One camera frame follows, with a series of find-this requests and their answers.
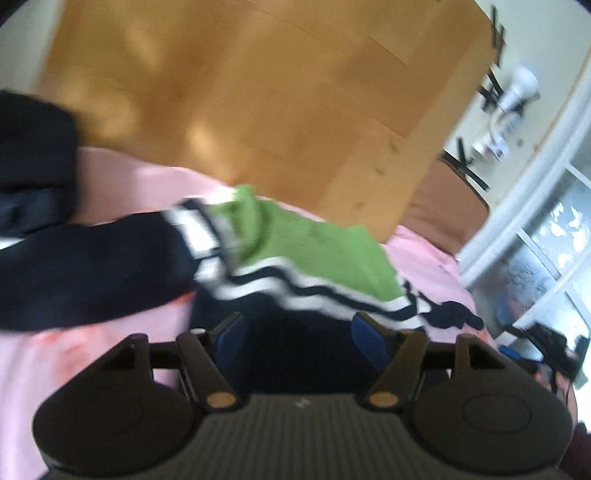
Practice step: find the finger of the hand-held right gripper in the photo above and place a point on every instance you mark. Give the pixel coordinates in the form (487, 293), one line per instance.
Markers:
(515, 353)

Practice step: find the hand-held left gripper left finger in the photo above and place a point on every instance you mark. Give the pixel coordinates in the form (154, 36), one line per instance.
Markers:
(229, 339)

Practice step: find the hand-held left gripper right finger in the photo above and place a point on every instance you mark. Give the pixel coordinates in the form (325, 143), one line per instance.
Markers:
(369, 339)

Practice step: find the navy white-striped green-lined garment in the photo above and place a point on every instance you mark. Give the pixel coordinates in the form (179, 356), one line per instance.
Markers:
(318, 249)

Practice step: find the black clothes pile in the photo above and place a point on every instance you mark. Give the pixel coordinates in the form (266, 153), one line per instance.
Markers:
(32, 161)

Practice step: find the pink printed bedsheet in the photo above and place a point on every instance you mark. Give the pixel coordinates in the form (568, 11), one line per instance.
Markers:
(83, 360)

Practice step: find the black metal rack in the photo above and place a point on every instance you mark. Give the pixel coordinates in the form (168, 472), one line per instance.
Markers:
(466, 164)

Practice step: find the white window frame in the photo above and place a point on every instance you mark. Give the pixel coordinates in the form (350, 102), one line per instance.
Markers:
(531, 221)

